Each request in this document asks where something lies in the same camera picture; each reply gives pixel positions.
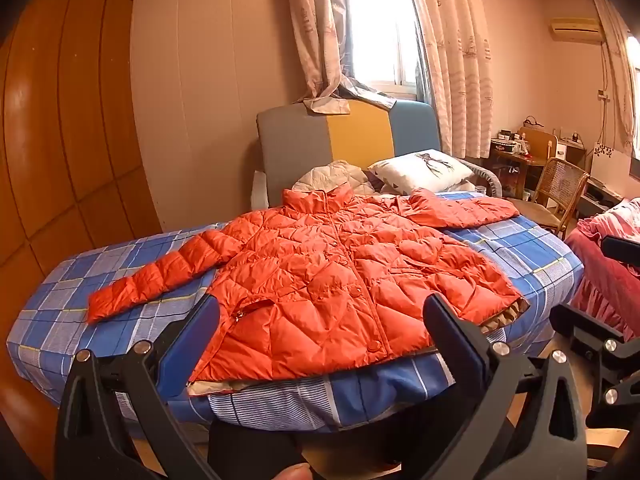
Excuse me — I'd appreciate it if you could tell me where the pink bedspread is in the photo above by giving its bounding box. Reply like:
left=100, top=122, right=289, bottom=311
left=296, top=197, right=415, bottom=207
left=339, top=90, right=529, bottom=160
left=564, top=197, right=640, bottom=342

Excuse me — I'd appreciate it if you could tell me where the bright window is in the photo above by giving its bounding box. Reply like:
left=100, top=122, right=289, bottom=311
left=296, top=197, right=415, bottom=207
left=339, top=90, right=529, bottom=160
left=344, top=0, right=432, bottom=97

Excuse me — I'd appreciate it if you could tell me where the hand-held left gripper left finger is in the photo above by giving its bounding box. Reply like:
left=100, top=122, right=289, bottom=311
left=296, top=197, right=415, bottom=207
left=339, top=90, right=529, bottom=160
left=54, top=294, right=221, bottom=480

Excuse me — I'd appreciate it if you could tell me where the person's left hand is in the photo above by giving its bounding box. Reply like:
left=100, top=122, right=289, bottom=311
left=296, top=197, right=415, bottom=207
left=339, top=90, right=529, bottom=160
left=272, top=462, right=314, bottom=480

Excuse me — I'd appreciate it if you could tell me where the wicker chair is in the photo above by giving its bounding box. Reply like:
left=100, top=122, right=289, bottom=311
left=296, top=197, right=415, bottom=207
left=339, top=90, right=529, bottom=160
left=504, top=157, right=591, bottom=242

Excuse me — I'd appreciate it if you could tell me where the wooden wardrobe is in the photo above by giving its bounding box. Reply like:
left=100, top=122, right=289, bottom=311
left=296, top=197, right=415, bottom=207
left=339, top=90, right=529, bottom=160
left=0, top=0, right=163, bottom=480

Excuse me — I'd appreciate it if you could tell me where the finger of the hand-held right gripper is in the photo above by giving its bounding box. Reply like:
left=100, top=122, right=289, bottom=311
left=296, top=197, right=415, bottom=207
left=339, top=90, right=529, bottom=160
left=549, top=302, right=640, bottom=411
left=601, top=234, right=640, bottom=277

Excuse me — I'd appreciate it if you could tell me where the person's dark clothing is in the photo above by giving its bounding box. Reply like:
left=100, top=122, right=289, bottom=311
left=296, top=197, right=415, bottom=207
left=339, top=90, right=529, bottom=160
left=207, top=419, right=302, bottom=480

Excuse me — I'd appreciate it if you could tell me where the short patterned beige curtain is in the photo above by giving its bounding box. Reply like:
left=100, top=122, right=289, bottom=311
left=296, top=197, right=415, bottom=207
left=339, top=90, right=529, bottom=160
left=284, top=0, right=401, bottom=116

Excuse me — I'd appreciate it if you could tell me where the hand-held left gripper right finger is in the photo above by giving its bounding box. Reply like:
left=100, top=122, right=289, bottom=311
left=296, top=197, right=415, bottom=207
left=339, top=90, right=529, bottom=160
left=422, top=294, right=588, bottom=480

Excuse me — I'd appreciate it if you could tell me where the grey yellow blue headboard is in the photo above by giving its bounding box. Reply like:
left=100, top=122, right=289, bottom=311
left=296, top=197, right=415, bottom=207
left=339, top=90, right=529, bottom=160
left=256, top=97, right=442, bottom=202

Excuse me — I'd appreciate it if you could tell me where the beige down jacket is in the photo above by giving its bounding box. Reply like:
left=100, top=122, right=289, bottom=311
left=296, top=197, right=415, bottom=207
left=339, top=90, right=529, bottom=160
left=292, top=160, right=376, bottom=197

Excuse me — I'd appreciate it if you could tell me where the white printed pillow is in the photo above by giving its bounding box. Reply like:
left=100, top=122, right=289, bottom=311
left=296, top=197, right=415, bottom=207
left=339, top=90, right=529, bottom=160
left=367, top=150, right=474, bottom=194

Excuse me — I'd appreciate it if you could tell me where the grey padded bed rail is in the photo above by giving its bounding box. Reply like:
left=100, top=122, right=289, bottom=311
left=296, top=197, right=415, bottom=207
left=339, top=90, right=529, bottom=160
left=464, top=160, right=507, bottom=199

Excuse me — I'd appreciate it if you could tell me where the cluttered wooden desk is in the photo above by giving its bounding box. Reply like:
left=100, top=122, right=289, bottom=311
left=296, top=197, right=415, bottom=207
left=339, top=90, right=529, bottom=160
left=487, top=126, right=560, bottom=198

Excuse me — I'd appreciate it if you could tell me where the orange down jacket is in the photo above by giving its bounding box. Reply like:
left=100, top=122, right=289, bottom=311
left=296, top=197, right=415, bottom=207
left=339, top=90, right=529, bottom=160
left=86, top=186, right=531, bottom=398

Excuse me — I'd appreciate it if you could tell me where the beige side curtain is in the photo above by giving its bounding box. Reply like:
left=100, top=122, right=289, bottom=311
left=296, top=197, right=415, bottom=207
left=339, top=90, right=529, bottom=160
left=589, top=0, right=640, bottom=157

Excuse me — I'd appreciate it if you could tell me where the wall air conditioner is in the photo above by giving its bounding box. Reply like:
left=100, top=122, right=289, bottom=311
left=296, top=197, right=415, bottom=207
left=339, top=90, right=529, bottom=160
left=549, top=16, right=604, bottom=44

